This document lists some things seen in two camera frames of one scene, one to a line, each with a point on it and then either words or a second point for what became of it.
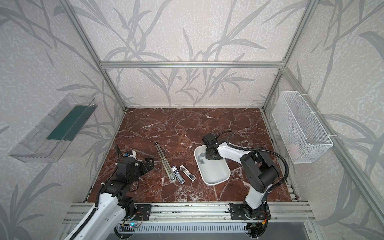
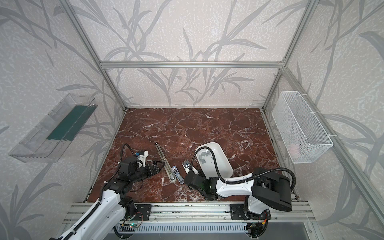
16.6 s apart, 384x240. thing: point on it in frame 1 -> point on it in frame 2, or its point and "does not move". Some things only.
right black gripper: (211, 151) -> (188, 175)
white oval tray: (212, 172) does not move
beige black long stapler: (171, 174) does not move
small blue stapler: (180, 178) does not move
